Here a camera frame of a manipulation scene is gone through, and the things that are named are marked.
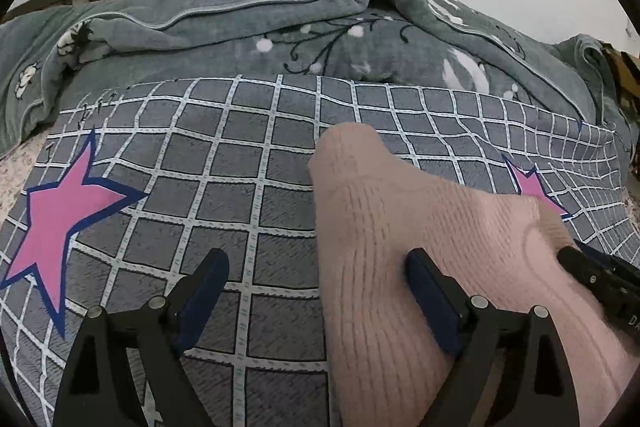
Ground grey checked quilt pink stars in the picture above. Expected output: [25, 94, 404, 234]
[0, 74, 633, 427]

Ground grey-green floral fleece blanket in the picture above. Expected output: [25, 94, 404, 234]
[0, 0, 636, 158]

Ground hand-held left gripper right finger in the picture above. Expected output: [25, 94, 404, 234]
[405, 249, 581, 427]

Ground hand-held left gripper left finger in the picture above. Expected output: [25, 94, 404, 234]
[52, 248, 231, 427]

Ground pink ribbed knit sweater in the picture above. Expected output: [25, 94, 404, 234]
[309, 123, 640, 427]

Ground beige speckled bed sheet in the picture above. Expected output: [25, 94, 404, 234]
[0, 134, 56, 228]

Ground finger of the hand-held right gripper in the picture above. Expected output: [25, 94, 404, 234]
[575, 240, 640, 279]
[556, 246, 609, 294]

